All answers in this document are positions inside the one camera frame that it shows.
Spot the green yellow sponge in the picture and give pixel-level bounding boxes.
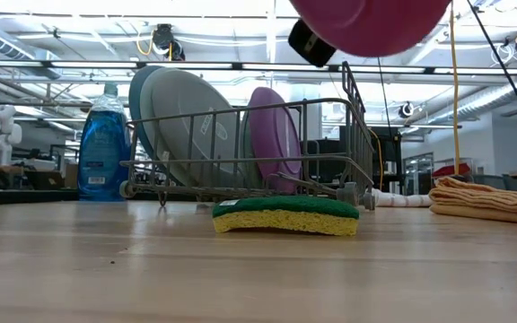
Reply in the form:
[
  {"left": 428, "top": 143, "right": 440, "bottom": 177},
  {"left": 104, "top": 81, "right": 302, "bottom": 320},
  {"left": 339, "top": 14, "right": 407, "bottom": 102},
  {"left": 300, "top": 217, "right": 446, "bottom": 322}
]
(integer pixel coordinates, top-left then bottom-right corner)
[{"left": 212, "top": 195, "right": 361, "bottom": 237}]

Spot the blue dish soap bottle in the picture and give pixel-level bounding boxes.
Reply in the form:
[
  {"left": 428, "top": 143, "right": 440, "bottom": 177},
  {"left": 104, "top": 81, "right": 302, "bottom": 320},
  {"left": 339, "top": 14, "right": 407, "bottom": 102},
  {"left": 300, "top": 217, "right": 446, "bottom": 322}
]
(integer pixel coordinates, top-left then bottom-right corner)
[{"left": 77, "top": 83, "right": 132, "bottom": 202}]

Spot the dark blue plate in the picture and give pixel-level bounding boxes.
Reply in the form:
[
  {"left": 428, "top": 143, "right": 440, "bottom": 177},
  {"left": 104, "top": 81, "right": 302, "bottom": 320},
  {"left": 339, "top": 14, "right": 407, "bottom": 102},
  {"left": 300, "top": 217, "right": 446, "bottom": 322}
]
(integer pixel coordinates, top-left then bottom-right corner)
[{"left": 127, "top": 65, "right": 165, "bottom": 162}]

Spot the grey wire dish rack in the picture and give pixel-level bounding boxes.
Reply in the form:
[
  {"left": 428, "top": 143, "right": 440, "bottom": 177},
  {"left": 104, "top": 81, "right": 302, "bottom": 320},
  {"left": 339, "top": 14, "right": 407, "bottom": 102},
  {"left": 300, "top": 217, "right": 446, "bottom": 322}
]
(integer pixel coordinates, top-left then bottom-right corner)
[{"left": 118, "top": 61, "right": 376, "bottom": 211}]

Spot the purple plate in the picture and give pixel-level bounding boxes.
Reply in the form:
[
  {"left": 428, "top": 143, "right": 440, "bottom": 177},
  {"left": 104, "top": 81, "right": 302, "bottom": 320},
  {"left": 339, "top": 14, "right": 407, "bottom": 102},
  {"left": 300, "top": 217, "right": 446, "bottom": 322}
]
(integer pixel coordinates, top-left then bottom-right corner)
[{"left": 245, "top": 86, "right": 304, "bottom": 195}]

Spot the pink plate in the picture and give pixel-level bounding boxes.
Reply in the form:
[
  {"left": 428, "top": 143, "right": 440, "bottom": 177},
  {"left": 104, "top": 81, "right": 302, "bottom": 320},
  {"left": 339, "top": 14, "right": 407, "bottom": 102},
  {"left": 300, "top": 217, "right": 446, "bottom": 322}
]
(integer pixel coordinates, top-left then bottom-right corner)
[{"left": 288, "top": 0, "right": 452, "bottom": 58}]

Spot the silver ventilation duct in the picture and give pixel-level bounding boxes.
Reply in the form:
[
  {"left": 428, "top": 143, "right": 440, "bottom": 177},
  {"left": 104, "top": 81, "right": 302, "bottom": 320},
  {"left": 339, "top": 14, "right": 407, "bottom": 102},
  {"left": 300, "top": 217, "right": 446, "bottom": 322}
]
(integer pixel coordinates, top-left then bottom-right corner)
[
  {"left": 428, "top": 75, "right": 517, "bottom": 127},
  {"left": 0, "top": 13, "right": 62, "bottom": 80}
]

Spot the long black diagonal cable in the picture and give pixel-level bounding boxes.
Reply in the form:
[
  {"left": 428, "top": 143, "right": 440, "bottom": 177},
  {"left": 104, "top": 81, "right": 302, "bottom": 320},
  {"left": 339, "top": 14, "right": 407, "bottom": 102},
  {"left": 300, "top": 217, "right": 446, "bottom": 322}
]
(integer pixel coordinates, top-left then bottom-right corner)
[{"left": 467, "top": 0, "right": 517, "bottom": 141}]

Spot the folded orange cloth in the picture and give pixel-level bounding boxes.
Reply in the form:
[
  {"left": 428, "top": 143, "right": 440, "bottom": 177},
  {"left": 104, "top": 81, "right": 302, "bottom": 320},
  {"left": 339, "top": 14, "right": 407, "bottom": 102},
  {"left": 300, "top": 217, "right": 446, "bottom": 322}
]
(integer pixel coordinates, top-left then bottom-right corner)
[{"left": 427, "top": 176, "right": 517, "bottom": 225}]

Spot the grey plate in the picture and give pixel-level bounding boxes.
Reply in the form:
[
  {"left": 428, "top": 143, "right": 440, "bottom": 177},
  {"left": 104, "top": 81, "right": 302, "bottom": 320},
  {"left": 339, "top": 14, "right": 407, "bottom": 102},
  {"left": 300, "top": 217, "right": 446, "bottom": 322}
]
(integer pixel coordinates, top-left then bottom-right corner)
[{"left": 150, "top": 67, "right": 241, "bottom": 188}]

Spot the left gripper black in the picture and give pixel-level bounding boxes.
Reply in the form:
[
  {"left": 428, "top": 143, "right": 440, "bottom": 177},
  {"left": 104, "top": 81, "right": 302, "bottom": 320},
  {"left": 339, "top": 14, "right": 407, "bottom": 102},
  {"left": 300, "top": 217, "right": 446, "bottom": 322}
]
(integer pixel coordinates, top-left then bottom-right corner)
[{"left": 287, "top": 18, "right": 337, "bottom": 69}]

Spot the white striped towel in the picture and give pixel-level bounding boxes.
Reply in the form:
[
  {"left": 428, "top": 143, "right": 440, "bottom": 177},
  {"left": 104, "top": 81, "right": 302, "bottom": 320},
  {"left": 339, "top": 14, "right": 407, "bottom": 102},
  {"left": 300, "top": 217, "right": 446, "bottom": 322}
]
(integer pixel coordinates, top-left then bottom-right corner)
[{"left": 370, "top": 188, "right": 434, "bottom": 208}]

